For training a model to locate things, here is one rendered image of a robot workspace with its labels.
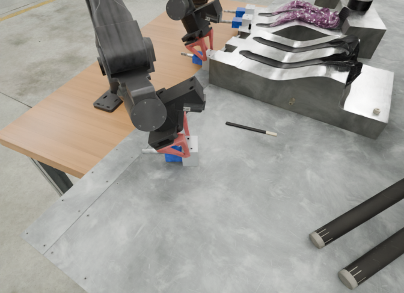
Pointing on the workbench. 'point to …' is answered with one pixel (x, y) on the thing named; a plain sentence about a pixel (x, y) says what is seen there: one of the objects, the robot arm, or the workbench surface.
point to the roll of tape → (360, 2)
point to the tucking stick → (251, 129)
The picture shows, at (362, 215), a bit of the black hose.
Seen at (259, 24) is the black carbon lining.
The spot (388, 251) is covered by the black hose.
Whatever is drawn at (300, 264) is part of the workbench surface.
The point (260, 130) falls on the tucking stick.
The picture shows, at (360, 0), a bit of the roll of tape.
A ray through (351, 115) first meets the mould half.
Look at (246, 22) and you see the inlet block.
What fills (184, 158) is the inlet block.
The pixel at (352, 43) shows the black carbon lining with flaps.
